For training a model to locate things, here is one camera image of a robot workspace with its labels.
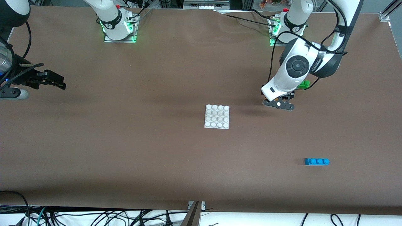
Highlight long black tabletop cable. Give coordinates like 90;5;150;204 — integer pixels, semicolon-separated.
219;12;277;27

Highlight dark table support post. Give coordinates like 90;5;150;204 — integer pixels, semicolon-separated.
180;201;202;226

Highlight aluminium frame profile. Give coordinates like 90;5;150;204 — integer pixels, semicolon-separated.
378;0;402;22

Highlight colourful toy pile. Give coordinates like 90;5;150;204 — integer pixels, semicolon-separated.
259;0;283;8

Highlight thin grey cable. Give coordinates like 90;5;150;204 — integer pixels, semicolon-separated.
133;8;154;24

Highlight black cable at arm base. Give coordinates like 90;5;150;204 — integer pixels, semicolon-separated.
124;0;149;19

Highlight thick black looped cable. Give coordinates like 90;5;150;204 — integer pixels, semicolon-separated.
0;190;31;226

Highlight white power strip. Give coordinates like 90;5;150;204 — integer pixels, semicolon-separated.
183;0;230;10

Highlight white studded base plate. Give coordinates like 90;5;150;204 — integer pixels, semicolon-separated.
204;105;230;130

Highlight teal cable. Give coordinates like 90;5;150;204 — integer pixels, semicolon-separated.
35;207;47;226

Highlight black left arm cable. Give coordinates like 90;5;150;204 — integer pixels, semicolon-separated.
268;0;348;91

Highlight blue three-stud block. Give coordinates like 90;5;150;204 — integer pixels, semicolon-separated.
304;158;330;166

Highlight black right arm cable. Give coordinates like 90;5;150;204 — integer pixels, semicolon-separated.
0;21;45;87

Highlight short black tabletop cable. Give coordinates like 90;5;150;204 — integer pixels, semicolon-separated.
249;9;277;20

